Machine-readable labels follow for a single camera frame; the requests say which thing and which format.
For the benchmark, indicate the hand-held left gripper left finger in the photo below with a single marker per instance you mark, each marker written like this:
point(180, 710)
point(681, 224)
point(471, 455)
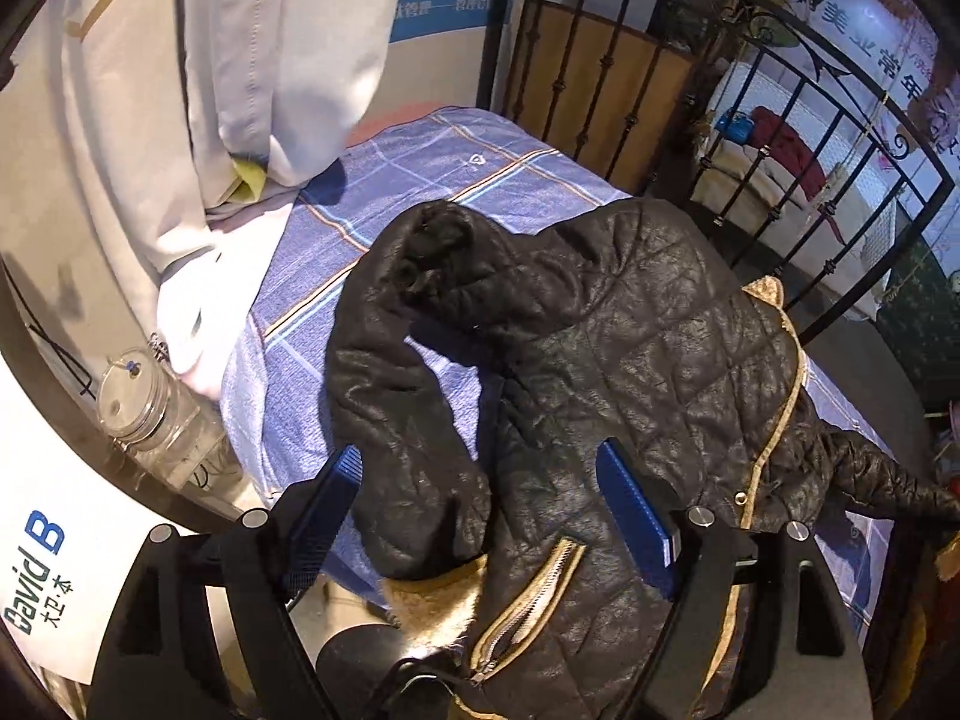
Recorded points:
point(330, 506)

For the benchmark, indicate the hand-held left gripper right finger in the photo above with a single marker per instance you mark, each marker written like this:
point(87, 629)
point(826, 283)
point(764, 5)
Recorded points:
point(634, 510)

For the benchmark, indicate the black quilted jacket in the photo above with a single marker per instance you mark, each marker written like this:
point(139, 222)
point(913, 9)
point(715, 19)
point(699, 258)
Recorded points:
point(585, 330)

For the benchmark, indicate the person in beige clothes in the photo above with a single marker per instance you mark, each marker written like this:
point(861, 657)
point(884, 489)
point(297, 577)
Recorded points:
point(150, 90)

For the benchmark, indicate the clear plastic jar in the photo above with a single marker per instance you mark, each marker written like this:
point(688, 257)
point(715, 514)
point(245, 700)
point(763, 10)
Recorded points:
point(161, 420)

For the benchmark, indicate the white cloth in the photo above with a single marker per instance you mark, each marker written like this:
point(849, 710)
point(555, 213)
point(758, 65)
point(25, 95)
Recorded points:
point(195, 315)

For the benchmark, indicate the white signboard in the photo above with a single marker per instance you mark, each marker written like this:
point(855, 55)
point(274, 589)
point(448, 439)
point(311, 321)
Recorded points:
point(67, 510)

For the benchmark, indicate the yellow cloth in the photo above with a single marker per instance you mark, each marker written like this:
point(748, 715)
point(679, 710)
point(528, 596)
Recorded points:
point(247, 178)

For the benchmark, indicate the green patterned cloth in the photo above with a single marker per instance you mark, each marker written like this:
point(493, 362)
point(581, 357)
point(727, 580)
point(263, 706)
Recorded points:
point(926, 315)

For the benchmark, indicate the blue plaid bed sheet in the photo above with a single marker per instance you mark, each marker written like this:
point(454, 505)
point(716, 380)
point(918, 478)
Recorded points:
point(450, 157)

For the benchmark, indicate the white mattress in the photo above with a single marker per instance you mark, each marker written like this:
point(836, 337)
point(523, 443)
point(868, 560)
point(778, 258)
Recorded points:
point(847, 195)

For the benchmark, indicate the orange mattress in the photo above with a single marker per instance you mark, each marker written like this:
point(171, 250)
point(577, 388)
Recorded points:
point(390, 124)

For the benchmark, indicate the red clothing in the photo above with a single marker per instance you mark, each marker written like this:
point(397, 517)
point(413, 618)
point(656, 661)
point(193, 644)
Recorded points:
point(787, 150)

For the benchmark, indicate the small blue bag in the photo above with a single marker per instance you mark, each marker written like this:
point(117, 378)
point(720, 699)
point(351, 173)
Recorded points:
point(733, 126)

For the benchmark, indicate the wooden board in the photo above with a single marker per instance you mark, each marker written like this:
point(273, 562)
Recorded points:
point(570, 75)

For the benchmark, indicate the black metal bed frame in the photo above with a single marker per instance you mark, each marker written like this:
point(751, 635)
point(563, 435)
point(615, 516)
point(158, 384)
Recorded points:
point(757, 82)

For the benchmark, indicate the white wall banner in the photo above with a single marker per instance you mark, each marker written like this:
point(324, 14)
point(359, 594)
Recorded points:
point(877, 37)

